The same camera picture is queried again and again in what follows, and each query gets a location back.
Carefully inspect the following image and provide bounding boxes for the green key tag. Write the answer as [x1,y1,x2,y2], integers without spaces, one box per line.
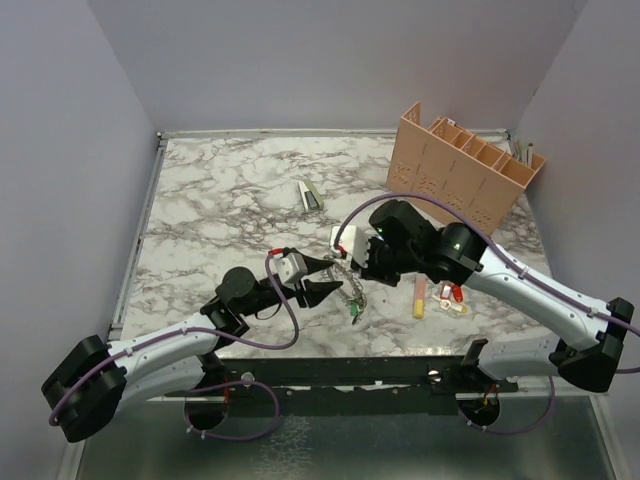
[349,299,361,325]

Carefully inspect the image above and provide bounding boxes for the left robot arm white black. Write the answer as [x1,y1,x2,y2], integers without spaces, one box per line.
[41,248,342,443]

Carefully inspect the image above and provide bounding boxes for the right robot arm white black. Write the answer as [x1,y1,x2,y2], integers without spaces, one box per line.
[360,199,634,393]

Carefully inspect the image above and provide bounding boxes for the yellow pink marker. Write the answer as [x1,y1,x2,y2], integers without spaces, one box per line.
[412,276,427,319]

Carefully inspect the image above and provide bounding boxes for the beige stapler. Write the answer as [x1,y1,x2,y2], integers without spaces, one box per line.
[298,179,324,212]

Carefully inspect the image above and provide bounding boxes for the peach compartment organizer box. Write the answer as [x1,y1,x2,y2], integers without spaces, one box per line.
[386,103,546,234]

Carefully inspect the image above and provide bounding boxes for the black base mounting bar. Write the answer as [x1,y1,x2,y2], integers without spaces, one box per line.
[195,355,518,416]

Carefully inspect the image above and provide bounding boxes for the pens behind organizer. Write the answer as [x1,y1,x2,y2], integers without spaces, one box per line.
[509,138,534,168]

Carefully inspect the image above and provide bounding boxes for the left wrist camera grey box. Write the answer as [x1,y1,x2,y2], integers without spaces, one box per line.
[275,252,308,287]

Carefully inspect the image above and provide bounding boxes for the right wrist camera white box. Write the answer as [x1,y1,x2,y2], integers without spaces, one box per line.
[329,225,370,269]

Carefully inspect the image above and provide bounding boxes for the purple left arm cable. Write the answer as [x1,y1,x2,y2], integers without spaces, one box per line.
[48,249,301,426]

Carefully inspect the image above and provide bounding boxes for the aluminium table frame rail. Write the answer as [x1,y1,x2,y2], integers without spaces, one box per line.
[111,132,168,330]

